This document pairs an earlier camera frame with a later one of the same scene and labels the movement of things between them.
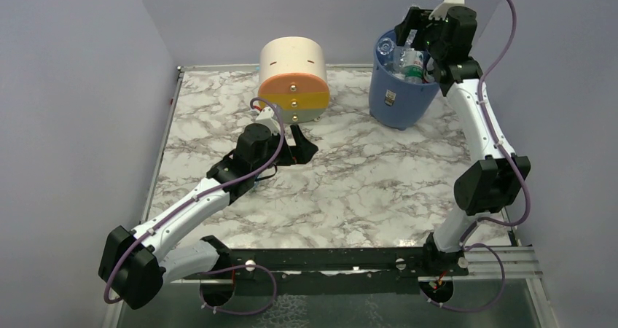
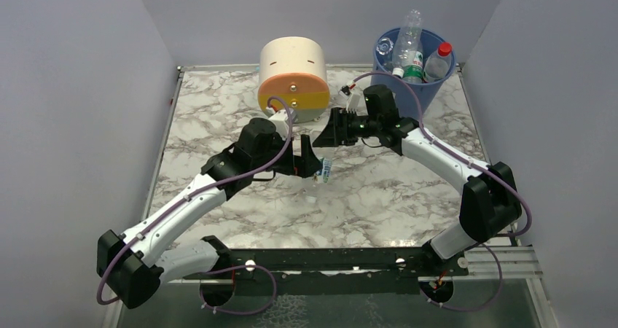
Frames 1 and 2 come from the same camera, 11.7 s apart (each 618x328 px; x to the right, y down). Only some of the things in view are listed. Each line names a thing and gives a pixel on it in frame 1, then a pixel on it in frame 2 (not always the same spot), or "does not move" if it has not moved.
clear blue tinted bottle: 385,48 does not move
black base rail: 327,271 does not move
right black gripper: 412,25 to 342,128
